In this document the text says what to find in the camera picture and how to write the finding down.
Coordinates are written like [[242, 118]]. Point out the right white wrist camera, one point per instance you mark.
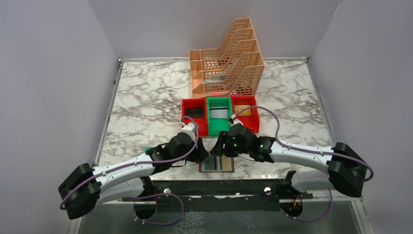
[[234, 121]]

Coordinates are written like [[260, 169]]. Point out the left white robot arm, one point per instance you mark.
[[87, 187]]

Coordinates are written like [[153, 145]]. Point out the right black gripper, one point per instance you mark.
[[218, 149]]

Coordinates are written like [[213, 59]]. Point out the gold card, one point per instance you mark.
[[226, 164], [242, 110]]

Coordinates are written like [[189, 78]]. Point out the silver card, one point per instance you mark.
[[218, 112]]

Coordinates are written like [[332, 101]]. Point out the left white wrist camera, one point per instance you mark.
[[189, 129]]

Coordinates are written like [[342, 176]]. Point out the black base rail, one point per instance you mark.
[[217, 195]]

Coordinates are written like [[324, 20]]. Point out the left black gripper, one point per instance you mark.
[[200, 152]]

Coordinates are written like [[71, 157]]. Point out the green plastic bin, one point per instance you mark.
[[216, 125]]

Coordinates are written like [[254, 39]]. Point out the peach plastic file organizer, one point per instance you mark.
[[233, 69]]

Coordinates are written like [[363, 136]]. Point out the red bin with gold card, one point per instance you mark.
[[250, 118]]

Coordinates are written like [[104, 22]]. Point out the brown leather card holder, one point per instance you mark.
[[219, 162]]

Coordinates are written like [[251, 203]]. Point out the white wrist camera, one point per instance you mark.
[[189, 129], [234, 121]]

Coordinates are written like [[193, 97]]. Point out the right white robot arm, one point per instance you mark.
[[338, 167]]

